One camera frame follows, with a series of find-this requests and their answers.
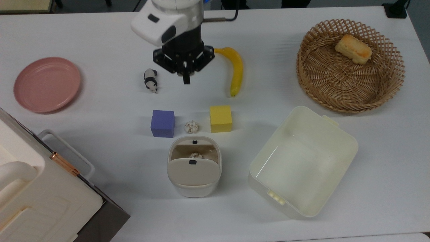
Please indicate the yellow banana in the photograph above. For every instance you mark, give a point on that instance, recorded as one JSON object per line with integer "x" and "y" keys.
{"x": 238, "y": 69}

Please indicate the beige trash can lid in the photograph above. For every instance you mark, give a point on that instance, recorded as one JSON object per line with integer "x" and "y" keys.
{"x": 193, "y": 171}

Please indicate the black stand base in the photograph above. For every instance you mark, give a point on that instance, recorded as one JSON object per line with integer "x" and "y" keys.
{"x": 395, "y": 8}

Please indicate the yellow cube block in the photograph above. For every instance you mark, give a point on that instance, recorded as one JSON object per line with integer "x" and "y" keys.
{"x": 220, "y": 119}

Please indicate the purple cube block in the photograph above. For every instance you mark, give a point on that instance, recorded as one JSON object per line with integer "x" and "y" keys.
{"x": 163, "y": 123}

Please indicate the woven wicker basket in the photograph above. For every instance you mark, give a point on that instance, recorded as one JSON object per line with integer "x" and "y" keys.
{"x": 346, "y": 80}

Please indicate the copper latch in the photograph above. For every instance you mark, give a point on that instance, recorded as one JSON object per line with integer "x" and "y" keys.
{"x": 65, "y": 164}

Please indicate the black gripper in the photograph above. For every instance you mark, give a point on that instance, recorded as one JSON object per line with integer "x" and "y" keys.
{"x": 184, "y": 50}

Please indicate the pink plate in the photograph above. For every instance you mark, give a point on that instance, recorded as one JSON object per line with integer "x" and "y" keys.
{"x": 47, "y": 84}

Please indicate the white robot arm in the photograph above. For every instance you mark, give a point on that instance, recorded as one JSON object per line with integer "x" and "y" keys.
{"x": 168, "y": 18}

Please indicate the beige trash can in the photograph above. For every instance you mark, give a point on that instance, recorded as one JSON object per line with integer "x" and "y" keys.
{"x": 195, "y": 188}

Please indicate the panda toy figure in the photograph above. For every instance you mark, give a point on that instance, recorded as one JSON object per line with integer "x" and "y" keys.
{"x": 151, "y": 80}

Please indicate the cream plastic bin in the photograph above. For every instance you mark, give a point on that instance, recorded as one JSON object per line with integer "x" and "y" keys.
{"x": 302, "y": 164}

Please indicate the yellow wooden table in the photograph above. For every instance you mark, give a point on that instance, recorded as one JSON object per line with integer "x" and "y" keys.
{"x": 23, "y": 5}

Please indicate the bread loaf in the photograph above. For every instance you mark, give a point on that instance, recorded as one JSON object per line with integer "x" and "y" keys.
{"x": 353, "y": 49}

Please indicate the crumpled white paper ball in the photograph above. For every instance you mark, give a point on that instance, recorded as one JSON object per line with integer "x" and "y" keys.
{"x": 191, "y": 126}

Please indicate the white storage case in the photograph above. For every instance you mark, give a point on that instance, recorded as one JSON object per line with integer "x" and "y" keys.
{"x": 40, "y": 198}

